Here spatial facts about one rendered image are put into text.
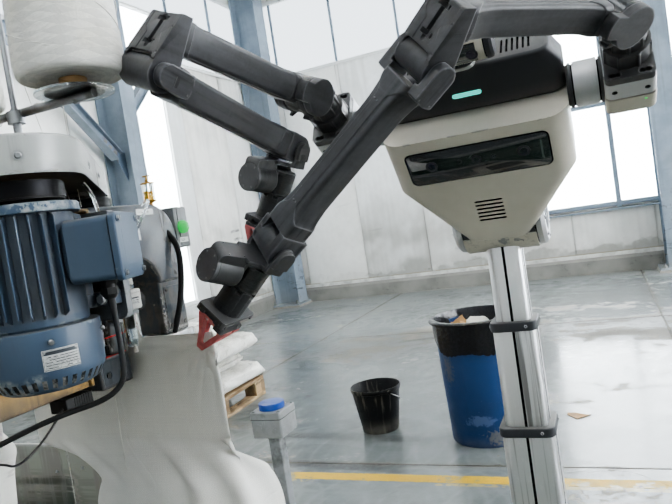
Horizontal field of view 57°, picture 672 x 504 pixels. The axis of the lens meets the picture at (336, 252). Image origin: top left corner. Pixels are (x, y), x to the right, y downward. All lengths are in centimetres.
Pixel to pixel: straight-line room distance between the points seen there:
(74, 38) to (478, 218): 89
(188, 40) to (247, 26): 929
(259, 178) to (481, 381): 220
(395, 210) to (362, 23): 280
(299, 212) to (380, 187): 844
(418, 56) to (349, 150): 17
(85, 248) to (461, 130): 78
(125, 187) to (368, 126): 639
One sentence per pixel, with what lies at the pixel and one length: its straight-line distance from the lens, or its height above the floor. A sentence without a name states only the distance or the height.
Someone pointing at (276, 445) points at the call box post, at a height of 75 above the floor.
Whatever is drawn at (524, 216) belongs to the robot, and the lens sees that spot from 144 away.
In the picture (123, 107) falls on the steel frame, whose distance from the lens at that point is 718.
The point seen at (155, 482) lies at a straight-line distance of 128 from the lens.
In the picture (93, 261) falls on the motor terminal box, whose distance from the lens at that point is 87.
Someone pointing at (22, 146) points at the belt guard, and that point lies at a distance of 88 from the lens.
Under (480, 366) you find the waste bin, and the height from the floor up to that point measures 42.
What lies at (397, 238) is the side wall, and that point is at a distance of 939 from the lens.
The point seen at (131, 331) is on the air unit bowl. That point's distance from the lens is 120.
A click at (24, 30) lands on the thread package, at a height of 159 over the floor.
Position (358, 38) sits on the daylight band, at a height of 384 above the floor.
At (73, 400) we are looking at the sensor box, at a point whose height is 101.
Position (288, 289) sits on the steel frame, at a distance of 992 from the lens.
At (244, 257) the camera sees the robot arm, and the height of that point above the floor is 121.
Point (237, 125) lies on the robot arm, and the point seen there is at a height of 145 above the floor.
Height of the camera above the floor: 125
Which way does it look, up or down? 3 degrees down
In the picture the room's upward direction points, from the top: 9 degrees counter-clockwise
